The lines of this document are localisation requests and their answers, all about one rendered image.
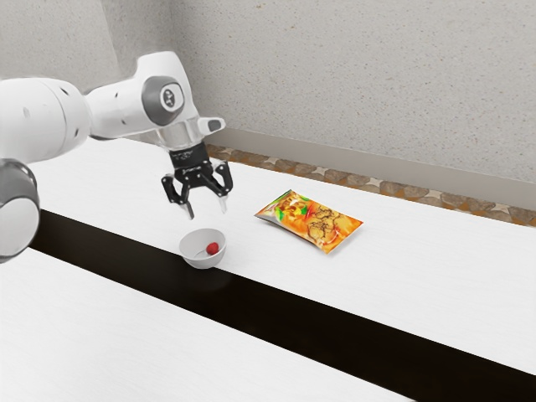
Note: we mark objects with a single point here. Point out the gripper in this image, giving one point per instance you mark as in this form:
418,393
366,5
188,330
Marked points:
190,164

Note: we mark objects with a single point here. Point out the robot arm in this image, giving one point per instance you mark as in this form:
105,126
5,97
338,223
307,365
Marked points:
46,113

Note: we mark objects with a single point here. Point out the small red ball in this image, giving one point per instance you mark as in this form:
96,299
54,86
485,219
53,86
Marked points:
212,248

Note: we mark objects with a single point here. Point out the white bowl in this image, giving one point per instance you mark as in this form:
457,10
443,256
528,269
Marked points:
197,256

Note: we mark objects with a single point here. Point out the orange snack bag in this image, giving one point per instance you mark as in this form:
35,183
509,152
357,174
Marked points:
312,222

